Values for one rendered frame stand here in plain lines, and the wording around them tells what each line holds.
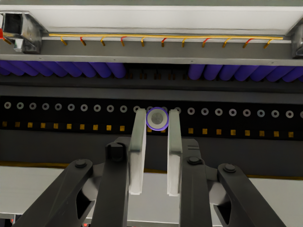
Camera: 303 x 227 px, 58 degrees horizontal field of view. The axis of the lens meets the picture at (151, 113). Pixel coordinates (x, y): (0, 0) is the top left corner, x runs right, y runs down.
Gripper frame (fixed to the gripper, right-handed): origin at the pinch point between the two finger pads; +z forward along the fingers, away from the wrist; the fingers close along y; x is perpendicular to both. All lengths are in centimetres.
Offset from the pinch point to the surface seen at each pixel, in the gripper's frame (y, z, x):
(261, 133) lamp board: 15.0, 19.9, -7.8
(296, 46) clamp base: 12.5, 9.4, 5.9
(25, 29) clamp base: -12.2, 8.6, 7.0
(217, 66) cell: 6.6, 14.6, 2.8
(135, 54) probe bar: -2.6, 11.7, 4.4
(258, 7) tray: 8.0, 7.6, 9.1
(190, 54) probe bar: 3.1, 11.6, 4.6
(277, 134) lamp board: 17.2, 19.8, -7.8
